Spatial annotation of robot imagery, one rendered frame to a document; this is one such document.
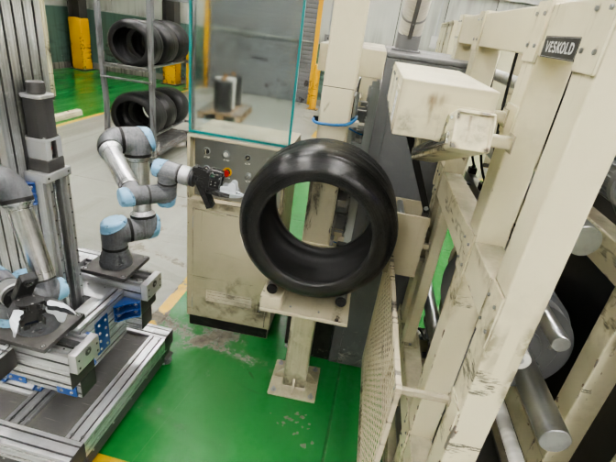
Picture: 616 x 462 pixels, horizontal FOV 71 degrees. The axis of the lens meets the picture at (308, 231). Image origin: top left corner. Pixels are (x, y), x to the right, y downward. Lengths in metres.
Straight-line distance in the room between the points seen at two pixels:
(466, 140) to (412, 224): 0.83
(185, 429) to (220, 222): 1.09
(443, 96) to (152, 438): 1.98
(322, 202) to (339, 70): 0.56
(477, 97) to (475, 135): 0.12
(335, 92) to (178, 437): 1.76
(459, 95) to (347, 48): 0.70
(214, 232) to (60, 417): 1.15
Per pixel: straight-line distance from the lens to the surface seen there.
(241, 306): 2.76
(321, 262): 1.91
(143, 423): 2.47
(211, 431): 2.40
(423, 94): 1.19
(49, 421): 2.30
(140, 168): 2.10
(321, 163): 1.46
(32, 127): 1.85
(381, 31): 10.84
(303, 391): 2.58
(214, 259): 2.64
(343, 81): 1.81
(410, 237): 1.92
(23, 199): 1.64
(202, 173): 1.69
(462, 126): 1.12
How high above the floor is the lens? 1.88
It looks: 26 degrees down
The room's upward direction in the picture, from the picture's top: 8 degrees clockwise
